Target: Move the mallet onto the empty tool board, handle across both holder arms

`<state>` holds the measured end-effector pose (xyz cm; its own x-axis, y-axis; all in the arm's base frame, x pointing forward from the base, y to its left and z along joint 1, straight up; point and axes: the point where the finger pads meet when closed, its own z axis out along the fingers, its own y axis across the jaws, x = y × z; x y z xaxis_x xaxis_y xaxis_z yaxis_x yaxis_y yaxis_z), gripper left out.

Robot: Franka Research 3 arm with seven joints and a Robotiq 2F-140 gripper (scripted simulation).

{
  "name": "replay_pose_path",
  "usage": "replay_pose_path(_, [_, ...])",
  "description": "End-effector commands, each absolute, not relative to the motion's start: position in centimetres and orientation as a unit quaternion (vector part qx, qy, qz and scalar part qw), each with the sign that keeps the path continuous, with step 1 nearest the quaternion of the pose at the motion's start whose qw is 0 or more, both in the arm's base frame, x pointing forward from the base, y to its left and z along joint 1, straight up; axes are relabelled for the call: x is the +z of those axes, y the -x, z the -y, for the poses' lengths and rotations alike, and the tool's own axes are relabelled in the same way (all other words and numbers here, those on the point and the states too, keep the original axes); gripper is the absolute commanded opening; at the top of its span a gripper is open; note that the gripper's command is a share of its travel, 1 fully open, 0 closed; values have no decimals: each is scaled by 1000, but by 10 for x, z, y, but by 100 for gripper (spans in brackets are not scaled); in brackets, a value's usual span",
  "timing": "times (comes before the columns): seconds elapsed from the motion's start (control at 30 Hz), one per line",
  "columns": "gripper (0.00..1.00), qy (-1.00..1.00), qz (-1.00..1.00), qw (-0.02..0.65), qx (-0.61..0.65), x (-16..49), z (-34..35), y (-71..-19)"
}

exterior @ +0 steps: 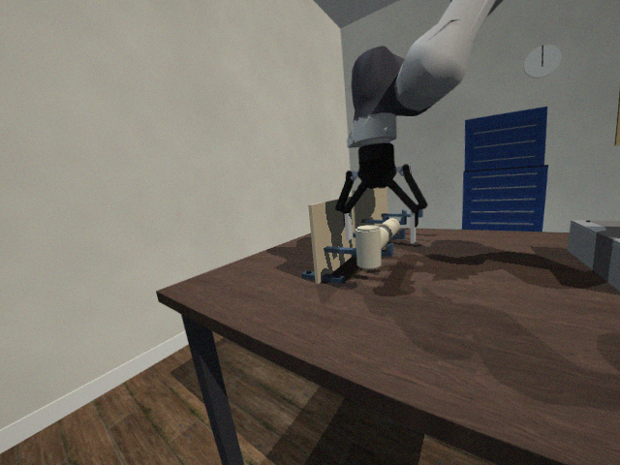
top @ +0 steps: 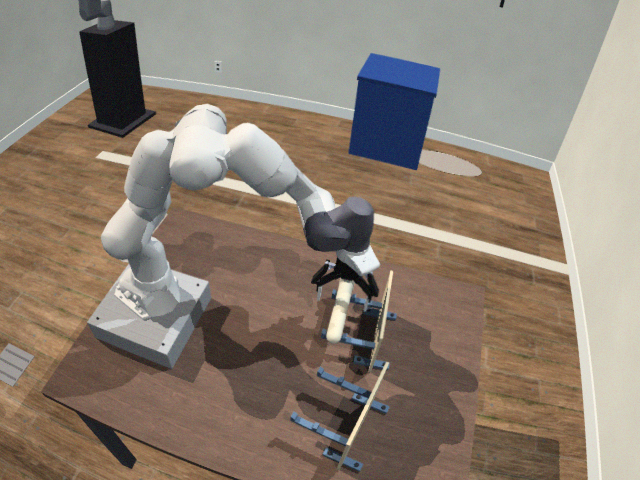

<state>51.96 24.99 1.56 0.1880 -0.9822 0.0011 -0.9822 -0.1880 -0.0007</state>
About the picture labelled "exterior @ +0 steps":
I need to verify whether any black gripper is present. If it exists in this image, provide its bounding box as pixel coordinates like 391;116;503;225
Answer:
335;143;427;243

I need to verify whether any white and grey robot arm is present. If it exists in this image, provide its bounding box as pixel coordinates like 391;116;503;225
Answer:
347;0;503;148

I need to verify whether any cream cylindrical handle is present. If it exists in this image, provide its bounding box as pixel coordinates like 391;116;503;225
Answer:
356;218;400;269

